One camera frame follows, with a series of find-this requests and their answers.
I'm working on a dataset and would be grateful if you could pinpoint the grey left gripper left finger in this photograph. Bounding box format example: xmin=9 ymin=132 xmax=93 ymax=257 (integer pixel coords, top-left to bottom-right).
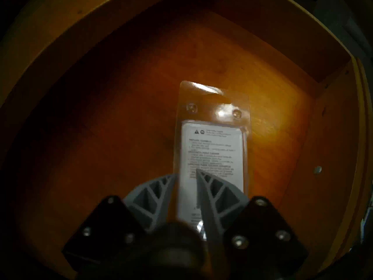
xmin=63 ymin=174 xmax=178 ymax=272

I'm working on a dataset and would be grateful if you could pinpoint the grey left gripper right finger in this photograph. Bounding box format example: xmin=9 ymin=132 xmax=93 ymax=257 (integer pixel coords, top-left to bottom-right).
xmin=196 ymin=169 xmax=310 ymax=279

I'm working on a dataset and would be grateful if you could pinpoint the clear blister pack white card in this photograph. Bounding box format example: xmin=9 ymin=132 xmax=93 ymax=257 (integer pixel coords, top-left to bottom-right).
xmin=173 ymin=80 xmax=251 ymax=233

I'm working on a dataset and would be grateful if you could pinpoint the wooden drawer with metal handle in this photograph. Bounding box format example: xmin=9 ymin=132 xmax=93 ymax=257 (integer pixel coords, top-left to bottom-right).
xmin=0 ymin=0 xmax=373 ymax=280

